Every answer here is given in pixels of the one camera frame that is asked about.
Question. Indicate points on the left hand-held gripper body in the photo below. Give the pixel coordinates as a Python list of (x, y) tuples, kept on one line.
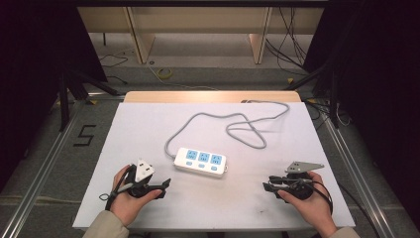
[(142, 172)]

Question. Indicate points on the black metal stand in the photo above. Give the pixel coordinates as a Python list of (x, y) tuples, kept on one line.
[(330, 86), (71, 89)]

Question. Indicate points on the person's left hand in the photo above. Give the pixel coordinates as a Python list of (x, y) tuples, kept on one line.
[(127, 205)]

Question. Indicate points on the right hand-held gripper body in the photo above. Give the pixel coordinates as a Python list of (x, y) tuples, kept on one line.
[(298, 180)]

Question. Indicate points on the aluminium floor rail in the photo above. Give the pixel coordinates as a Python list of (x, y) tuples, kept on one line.
[(39, 172), (360, 185)]

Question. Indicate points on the light wooden bench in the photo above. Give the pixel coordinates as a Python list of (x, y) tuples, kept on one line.
[(201, 20)]

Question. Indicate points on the yellow tape roll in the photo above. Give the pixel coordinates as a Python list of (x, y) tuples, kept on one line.
[(164, 73)]

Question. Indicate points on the person's right hand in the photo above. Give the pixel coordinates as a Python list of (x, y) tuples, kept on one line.
[(313, 206)]

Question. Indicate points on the white power strip blue sockets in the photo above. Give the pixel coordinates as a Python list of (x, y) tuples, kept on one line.
[(200, 162)]

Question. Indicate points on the white table cover sheet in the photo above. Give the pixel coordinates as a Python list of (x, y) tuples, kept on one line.
[(145, 132)]

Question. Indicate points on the dark curtain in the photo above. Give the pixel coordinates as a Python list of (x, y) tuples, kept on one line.
[(36, 66), (379, 82)]

